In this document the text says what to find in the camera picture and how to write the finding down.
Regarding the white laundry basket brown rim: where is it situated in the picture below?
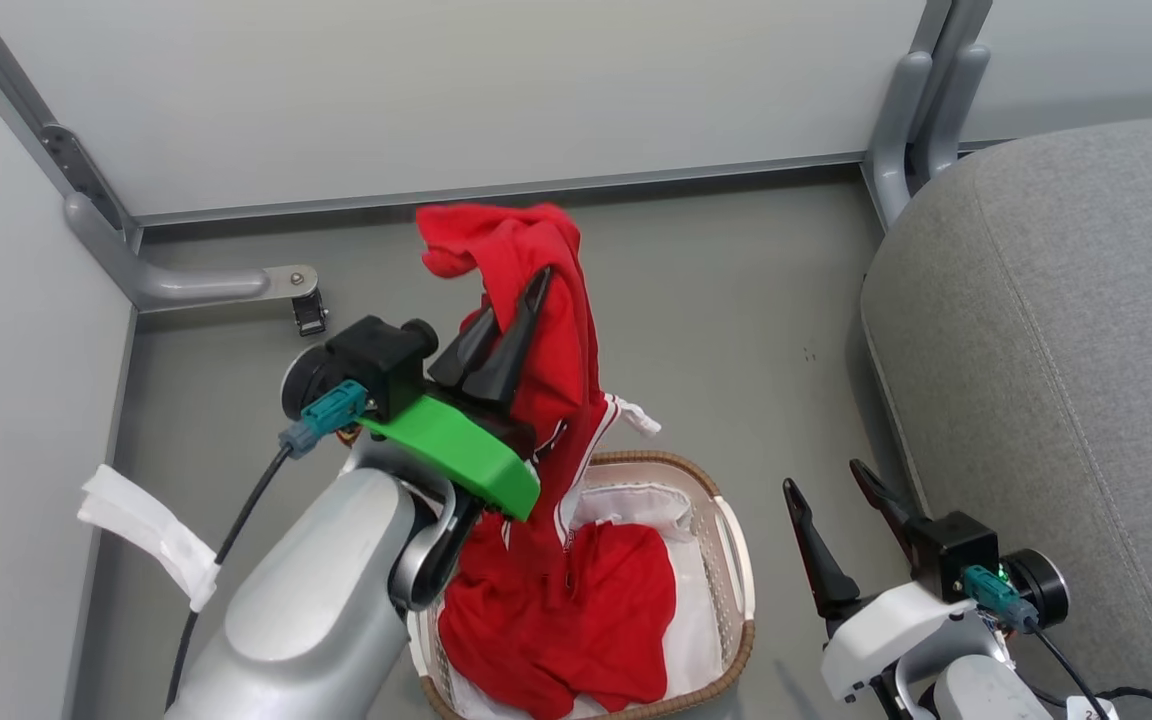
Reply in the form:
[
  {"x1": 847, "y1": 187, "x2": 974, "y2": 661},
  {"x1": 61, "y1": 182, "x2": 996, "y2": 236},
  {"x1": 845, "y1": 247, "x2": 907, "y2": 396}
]
[{"x1": 405, "y1": 449, "x2": 758, "y2": 720}]

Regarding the grey partition foot pair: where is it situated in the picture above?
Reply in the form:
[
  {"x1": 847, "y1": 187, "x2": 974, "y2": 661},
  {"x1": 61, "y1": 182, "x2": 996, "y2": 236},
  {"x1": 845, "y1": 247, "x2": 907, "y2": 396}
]
[{"x1": 863, "y1": 43, "x2": 993, "y2": 232}]

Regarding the white tape strip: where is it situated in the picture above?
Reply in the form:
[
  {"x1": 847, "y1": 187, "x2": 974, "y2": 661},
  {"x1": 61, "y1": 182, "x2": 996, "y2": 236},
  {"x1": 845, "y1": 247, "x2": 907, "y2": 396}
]
[{"x1": 76, "y1": 463, "x2": 223, "y2": 614}]

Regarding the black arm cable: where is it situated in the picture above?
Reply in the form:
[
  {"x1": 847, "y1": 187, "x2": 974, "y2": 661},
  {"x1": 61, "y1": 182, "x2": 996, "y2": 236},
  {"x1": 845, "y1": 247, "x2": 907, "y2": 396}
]
[
  {"x1": 163, "y1": 444, "x2": 294, "y2": 712},
  {"x1": 1024, "y1": 618, "x2": 1152, "y2": 720}
]

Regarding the grey fabric sofa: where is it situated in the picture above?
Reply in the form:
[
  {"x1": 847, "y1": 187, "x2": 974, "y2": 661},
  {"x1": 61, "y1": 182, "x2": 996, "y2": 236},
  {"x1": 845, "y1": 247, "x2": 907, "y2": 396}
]
[{"x1": 860, "y1": 113, "x2": 1152, "y2": 720}]

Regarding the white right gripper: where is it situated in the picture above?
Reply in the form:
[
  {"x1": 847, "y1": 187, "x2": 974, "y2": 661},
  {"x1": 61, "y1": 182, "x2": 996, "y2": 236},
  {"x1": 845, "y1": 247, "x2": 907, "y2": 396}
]
[{"x1": 782, "y1": 458, "x2": 979, "y2": 703}]

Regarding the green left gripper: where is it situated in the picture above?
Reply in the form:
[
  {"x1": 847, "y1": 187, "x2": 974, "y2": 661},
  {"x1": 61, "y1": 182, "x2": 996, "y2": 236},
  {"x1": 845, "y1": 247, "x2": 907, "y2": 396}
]
[{"x1": 356, "y1": 264, "x2": 554, "y2": 522}]

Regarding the teal left cable connector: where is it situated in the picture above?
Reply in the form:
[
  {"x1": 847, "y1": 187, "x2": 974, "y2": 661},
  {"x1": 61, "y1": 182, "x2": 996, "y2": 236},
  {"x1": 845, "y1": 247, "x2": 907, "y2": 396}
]
[{"x1": 278, "y1": 379, "x2": 371, "y2": 460}]

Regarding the grey partition foot with caster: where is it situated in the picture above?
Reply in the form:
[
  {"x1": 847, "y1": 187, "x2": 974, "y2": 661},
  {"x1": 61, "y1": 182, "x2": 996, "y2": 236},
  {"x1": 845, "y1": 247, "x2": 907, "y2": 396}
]
[{"x1": 63, "y1": 191, "x2": 320, "y2": 314}]

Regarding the teal right cable connector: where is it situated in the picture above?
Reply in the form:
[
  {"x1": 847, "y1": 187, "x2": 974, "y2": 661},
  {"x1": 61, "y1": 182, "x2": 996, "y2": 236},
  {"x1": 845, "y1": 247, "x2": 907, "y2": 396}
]
[{"x1": 963, "y1": 564, "x2": 1039, "y2": 635}]

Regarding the red garment with white trim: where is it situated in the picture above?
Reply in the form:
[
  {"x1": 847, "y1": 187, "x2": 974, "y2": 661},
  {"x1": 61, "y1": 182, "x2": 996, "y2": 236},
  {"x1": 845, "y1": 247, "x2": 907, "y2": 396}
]
[{"x1": 415, "y1": 202, "x2": 679, "y2": 720}]

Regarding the teal cable connector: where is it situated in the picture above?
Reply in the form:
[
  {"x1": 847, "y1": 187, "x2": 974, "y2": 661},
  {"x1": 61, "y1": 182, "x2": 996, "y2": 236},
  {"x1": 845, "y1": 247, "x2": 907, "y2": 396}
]
[
  {"x1": 963, "y1": 564, "x2": 1039, "y2": 635},
  {"x1": 278, "y1": 379, "x2": 371, "y2": 460}
]

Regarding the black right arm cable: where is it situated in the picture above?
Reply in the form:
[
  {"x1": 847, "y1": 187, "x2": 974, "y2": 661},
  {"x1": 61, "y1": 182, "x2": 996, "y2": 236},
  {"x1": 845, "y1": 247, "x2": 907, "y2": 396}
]
[{"x1": 1024, "y1": 618, "x2": 1152, "y2": 720}]

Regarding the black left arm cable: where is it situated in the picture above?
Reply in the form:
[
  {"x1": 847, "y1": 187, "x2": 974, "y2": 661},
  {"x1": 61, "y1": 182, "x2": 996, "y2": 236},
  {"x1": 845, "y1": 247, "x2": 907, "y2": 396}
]
[{"x1": 163, "y1": 444, "x2": 294, "y2": 712}]

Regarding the white basket liner cloth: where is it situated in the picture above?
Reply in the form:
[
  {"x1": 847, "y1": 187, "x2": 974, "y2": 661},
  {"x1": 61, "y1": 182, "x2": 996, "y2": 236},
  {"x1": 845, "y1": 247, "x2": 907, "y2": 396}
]
[{"x1": 434, "y1": 480, "x2": 729, "y2": 720}]

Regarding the dark partition hinge bracket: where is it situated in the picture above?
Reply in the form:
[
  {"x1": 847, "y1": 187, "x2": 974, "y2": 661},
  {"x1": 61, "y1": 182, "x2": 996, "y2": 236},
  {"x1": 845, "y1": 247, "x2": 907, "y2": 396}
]
[{"x1": 40, "y1": 123, "x2": 129, "y2": 233}]

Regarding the black caster wheel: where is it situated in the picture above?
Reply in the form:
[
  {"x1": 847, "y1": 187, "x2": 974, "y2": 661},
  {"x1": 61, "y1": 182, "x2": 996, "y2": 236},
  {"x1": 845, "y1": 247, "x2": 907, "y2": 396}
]
[{"x1": 292, "y1": 290, "x2": 330, "y2": 338}]

